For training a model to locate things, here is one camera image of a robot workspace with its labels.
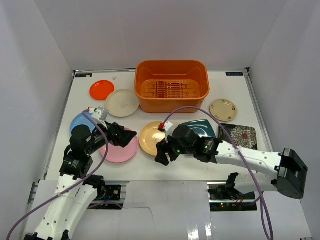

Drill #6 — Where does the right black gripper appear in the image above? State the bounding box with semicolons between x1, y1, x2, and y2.
155;131;195;166

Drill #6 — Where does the yellow round plate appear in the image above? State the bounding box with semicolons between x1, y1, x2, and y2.
139;121;165;157

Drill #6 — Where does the pink round plate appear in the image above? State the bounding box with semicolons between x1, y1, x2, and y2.
105;136;139;164

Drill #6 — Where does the cream round plate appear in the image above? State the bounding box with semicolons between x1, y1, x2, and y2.
105;89;140;118

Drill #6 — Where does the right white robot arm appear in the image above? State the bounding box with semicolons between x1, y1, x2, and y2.
155;125;308;200

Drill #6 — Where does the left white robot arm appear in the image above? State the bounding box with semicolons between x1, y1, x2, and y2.
24;122;137;240

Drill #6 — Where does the orange plastic bin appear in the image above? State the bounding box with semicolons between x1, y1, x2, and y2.
134;60;210;114

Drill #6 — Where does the teal square plate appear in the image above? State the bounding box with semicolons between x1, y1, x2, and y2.
184;119;216;138

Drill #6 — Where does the blue round plate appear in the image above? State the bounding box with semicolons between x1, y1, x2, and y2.
69;113;95;135

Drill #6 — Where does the orange round plate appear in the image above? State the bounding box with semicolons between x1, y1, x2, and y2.
89;80;115;101

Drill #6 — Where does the beige floral round plate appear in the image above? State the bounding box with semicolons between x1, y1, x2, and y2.
209;98;238;122

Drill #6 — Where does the black floral square plate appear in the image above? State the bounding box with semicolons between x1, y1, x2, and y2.
221;123;258;150

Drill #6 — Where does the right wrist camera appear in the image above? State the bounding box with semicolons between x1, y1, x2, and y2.
158;121;176;137

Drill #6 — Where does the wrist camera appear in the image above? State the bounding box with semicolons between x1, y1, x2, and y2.
158;121;176;137
92;107;109;124

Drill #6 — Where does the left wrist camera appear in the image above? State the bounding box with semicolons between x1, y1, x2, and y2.
92;107;109;124

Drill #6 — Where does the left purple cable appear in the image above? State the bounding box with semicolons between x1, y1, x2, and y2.
4;108;110;240

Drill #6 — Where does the purple cable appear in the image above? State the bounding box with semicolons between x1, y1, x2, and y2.
4;108;110;240
163;106;274;240

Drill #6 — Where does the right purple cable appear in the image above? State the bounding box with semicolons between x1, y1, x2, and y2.
163;106;274;240

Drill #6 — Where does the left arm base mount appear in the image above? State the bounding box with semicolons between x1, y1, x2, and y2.
88;184;123;210

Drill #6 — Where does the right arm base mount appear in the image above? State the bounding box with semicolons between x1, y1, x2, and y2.
207;183;258;213

